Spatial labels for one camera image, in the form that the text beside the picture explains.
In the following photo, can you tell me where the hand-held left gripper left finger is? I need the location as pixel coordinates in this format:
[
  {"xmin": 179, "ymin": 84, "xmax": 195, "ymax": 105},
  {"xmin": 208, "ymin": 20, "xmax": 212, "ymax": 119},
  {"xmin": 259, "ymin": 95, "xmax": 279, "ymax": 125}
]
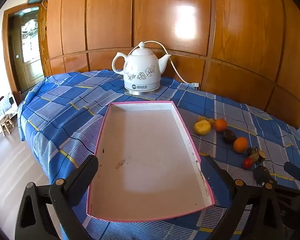
[{"xmin": 15, "ymin": 154, "xmax": 99, "ymax": 240}]

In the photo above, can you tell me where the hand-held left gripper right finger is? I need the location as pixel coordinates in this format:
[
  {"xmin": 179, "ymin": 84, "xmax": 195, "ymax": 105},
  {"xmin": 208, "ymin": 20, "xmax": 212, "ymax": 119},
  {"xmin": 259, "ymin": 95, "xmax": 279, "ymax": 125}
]
[{"xmin": 201, "ymin": 155, "xmax": 287, "ymax": 240}]

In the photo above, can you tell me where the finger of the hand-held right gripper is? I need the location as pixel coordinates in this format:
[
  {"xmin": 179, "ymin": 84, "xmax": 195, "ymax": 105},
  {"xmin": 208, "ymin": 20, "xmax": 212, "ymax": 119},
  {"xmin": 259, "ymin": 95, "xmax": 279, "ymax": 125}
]
[
  {"xmin": 253, "ymin": 166, "xmax": 300, "ymax": 230},
  {"xmin": 284, "ymin": 162, "xmax": 300, "ymax": 189}
]

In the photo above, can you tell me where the large brown fruit chunk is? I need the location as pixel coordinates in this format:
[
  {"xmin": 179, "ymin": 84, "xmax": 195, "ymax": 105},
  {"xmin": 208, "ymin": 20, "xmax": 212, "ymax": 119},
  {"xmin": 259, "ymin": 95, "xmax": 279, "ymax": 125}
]
[{"xmin": 249, "ymin": 151, "xmax": 267, "ymax": 165}]

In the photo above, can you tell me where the orange tangerine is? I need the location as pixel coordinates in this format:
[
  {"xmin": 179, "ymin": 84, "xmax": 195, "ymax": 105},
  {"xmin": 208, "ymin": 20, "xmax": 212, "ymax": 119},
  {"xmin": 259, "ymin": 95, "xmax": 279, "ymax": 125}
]
[
  {"xmin": 233, "ymin": 137, "xmax": 248, "ymax": 153},
  {"xmin": 214, "ymin": 118, "xmax": 227, "ymax": 132}
]

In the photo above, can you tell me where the dark round passion fruit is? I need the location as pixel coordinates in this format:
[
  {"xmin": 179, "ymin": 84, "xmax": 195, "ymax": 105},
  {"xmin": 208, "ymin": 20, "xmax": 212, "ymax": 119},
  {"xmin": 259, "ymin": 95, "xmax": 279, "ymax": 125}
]
[{"xmin": 223, "ymin": 129, "xmax": 237, "ymax": 143}]

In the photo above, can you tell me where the yellow fruit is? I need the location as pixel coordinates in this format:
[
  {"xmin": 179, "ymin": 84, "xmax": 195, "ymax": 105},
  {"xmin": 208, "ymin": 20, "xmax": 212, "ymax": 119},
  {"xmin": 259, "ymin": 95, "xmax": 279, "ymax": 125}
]
[{"xmin": 194, "ymin": 120, "xmax": 212, "ymax": 135}]

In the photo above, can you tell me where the pink shallow cardboard box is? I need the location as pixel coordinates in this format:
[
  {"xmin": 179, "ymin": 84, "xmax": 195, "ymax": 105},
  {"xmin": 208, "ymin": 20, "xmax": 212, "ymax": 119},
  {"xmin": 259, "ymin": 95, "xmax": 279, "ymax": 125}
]
[{"xmin": 86, "ymin": 101, "xmax": 215, "ymax": 222}]

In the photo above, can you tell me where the blue plaid bed sheet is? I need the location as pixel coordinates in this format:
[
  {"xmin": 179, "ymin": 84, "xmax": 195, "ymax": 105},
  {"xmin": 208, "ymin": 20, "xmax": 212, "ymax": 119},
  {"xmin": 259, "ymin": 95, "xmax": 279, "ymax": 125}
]
[{"xmin": 17, "ymin": 69, "xmax": 300, "ymax": 240}]

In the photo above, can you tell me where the small wooden stool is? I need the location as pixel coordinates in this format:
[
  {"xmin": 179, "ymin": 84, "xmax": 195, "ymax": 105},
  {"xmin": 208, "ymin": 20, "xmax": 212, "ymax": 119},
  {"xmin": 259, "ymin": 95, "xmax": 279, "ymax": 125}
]
[{"xmin": 0, "ymin": 116, "xmax": 14, "ymax": 137}]

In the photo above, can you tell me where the white rack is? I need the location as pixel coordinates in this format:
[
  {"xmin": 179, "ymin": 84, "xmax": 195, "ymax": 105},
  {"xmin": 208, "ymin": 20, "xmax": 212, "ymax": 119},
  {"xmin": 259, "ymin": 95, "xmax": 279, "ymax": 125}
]
[{"xmin": 0, "ymin": 92, "xmax": 18, "ymax": 130}]

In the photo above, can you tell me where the white ceramic electric kettle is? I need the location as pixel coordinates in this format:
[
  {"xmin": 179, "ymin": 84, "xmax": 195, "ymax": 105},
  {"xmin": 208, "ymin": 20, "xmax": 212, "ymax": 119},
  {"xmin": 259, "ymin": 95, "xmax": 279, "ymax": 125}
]
[{"xmin": 112, "ymin": 41, "xmax": 172, "ymax": 96}]

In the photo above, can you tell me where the wooden glass door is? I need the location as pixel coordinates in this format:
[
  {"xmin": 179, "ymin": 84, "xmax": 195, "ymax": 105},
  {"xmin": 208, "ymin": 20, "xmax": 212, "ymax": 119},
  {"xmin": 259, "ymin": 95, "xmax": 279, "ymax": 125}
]
[{"xmin": 2, "ymin": 4, "xmax": 47, "ymax": 98}]

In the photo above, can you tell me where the wooden wardrobe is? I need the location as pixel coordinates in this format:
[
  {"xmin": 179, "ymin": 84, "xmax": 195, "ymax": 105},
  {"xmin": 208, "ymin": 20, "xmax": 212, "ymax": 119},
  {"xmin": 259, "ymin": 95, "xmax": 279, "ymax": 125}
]
[{"xmin": 27, "ymin": 0, "xmax": 300, "ymax": 128}]

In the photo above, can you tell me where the white kettle power cable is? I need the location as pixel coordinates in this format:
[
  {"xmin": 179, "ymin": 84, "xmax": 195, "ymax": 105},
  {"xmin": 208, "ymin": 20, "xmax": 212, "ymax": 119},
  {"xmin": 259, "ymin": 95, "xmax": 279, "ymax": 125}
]
[{"xmin": 143, "ymin": 40, "xmax": 194, "ymax": 85}]

